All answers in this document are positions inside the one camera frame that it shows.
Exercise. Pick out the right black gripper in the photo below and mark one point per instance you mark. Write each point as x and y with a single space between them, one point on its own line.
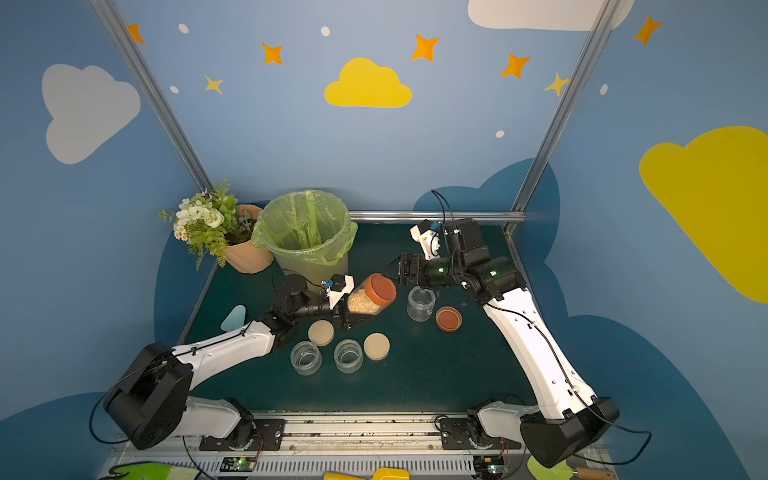
407 269

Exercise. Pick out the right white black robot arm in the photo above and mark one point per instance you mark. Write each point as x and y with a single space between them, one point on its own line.
568 415

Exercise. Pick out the green spatula wooden handle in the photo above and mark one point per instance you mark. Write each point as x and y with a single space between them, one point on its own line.
562 471

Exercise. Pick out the light blue spatula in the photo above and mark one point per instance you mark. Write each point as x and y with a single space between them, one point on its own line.
235 319

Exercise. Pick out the brown jar lid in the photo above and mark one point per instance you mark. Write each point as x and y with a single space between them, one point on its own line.
448 319

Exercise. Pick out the artificial white flower plant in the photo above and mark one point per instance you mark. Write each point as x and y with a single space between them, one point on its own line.
210 222

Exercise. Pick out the green plastic bin liner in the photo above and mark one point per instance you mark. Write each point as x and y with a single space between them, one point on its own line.
311 226

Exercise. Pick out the green tool front left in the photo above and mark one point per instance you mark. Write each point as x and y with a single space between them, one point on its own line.
151 471

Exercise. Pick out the beige-lid oatmeal jar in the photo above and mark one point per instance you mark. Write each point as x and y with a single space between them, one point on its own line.
306 358
348 356

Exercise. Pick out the beige jar lid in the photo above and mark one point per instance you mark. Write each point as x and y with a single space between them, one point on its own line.
321 333
376 346

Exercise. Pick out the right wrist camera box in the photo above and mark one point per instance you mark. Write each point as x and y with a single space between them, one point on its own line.
426 234

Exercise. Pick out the right controller board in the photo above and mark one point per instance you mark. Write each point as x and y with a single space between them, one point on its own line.
489 468

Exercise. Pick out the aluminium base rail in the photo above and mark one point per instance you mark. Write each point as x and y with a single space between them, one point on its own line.
335 445

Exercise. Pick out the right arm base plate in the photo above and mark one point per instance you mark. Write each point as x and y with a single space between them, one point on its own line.
459 433

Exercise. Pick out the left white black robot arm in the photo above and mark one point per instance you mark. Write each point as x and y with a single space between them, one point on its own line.
152 400

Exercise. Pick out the mesh waste bin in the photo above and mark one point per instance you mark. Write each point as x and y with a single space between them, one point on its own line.
313 272

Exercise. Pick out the brown-lid oatmeal jar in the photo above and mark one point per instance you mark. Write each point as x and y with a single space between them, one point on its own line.
421 303
372 296

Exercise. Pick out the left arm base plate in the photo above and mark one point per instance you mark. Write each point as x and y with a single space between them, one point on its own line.
264 433

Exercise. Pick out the left controller board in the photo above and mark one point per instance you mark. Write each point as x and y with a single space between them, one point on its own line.
238 465

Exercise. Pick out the controller board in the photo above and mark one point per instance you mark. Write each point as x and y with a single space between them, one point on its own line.
489 468
238 465

